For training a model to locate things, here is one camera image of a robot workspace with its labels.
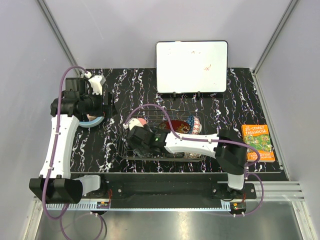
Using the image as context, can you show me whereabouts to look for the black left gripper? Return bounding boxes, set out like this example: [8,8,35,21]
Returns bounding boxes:
[81,89,117,118]

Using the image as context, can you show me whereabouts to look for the pink plastic cup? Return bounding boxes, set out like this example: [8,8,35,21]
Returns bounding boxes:
[138,118,147,126]

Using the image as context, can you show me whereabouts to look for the red floral plate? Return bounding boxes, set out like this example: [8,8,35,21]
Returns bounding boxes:
[158,120,190,134]

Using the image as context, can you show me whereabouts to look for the brown checkered patterned bowl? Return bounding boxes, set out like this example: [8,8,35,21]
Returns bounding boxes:
[183,152,202,159]

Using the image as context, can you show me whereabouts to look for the blue geometric patterned bowl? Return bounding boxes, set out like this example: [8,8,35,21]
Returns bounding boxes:
[186,115,202,135]

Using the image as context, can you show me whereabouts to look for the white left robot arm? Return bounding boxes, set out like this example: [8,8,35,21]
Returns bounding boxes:
[29,75,117,204]

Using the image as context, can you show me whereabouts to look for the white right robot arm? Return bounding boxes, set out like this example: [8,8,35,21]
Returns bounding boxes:
[123,118,248,199]

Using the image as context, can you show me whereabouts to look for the light blue headphones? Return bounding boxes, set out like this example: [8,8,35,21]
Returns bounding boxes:
[79,116,104,128]

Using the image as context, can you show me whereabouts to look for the white dry-erase board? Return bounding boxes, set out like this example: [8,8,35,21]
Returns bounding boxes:
[156,40,228,94]

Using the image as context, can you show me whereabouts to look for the orange treehouse book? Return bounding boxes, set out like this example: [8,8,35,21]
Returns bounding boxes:
[241,124,276,163]

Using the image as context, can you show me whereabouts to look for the black wire dish rack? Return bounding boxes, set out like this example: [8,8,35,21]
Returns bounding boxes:
[118,107,206,162]

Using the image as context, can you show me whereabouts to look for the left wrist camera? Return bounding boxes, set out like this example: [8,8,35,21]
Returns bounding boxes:
[64,77,87,99]

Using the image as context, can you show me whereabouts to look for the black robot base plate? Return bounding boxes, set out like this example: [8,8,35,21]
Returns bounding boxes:
[83,173,257,211]

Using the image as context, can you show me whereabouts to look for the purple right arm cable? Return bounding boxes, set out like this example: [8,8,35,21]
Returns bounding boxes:
[124,103,265,216]

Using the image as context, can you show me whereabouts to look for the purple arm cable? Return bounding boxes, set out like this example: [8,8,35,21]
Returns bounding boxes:
[124,103,265,216]
[42,66,108,240]

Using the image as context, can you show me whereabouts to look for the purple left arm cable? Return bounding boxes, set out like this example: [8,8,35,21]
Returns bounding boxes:
[42,66,108,240]

